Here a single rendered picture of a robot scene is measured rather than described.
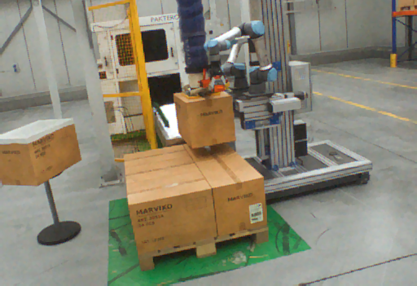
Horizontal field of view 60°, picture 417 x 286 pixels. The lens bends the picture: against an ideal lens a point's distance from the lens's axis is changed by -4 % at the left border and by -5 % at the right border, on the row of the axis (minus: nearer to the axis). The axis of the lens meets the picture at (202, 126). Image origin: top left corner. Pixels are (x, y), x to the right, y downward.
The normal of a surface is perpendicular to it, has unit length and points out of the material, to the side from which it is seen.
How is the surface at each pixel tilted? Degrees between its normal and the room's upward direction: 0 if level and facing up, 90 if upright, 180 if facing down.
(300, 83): 90
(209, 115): 90
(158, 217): 90
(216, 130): 90
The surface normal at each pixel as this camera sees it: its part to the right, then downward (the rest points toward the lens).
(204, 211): 0.22, 0.22
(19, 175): -0.30, 0.27
